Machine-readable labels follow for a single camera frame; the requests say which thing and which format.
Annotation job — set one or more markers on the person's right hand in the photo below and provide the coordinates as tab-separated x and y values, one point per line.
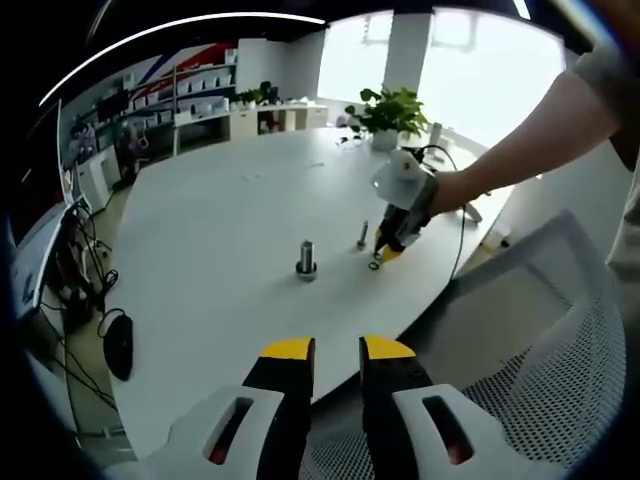
455	192

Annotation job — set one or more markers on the low white cabinet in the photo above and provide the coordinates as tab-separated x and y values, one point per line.
245	120

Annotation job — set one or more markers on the shelf with white bins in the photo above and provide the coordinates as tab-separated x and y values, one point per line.
185	87

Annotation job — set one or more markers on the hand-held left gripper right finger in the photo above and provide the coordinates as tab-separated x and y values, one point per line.
390	375

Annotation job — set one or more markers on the thin threaded metal stud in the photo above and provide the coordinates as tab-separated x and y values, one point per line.
363	235

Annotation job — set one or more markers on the white box cabinet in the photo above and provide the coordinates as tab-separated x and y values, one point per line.
97	177

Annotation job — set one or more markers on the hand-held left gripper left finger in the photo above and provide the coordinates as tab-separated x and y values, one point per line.
285	380

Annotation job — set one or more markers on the grey mesh office chair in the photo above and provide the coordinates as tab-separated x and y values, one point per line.
540	350

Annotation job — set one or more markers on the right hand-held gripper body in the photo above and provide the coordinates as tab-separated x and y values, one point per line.
405	182

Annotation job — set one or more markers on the thick threaded metal stud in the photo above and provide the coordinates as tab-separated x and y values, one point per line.
306	260

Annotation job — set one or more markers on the white cylinder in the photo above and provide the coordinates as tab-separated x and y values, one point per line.
436	136

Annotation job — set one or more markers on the white side table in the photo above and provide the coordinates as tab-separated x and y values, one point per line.
202	127

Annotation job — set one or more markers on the black oval pad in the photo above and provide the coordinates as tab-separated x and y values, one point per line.
119	347

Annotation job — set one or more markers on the small green plant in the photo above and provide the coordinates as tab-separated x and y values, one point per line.
255	95

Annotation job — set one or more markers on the person's grey shirt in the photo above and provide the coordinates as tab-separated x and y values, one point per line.
627	200

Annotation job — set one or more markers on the small metal washer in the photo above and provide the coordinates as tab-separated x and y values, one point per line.
370	264

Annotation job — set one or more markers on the potted green plant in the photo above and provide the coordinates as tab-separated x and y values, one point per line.
395	112

